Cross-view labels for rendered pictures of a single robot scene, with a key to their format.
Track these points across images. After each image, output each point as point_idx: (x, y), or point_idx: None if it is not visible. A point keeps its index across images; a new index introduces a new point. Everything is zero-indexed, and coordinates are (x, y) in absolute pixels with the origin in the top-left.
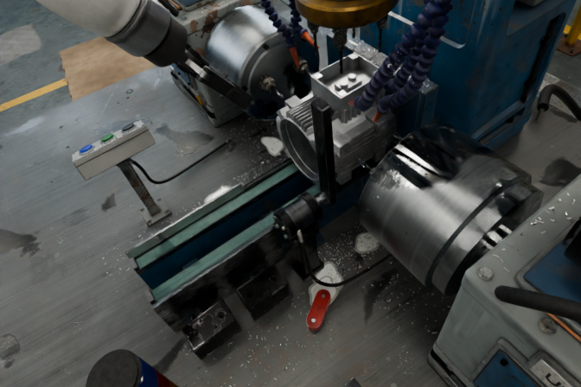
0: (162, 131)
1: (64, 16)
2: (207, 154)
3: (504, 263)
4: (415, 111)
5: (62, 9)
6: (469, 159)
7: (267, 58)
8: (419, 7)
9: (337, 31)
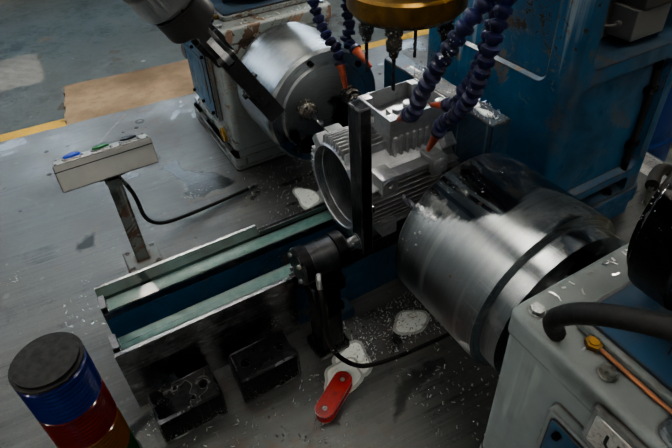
0: (170, 169)
1: None
2: (222, 198)
3: (562, 302)
4: (481, 150)
5: None
6: (535, 191)
7: (310, 78)
8: None
9: (390, 34)
